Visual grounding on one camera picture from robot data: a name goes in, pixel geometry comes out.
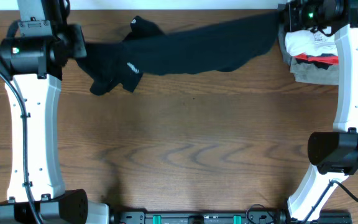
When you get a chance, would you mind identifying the white folded garment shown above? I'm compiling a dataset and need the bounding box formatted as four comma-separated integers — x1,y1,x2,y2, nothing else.
285,30,338,56

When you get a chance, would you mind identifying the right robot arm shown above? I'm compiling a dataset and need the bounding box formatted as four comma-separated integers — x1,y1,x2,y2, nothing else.
274,0,358,223

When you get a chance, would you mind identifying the grey folded garment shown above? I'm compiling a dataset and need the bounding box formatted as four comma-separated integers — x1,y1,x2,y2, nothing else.
278,25,339,85

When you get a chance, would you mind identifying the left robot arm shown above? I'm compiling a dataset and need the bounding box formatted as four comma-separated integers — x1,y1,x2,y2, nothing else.
0,0,110,223

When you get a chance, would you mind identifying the red and black folded garment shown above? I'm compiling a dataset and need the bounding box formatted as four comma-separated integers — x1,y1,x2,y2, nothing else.
294,54,339,70

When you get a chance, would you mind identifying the black t-shirt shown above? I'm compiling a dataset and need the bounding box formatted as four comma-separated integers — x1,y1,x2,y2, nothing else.
76,11,279,96

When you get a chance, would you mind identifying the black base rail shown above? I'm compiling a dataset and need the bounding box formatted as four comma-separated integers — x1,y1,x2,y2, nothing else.
109,204,352,224

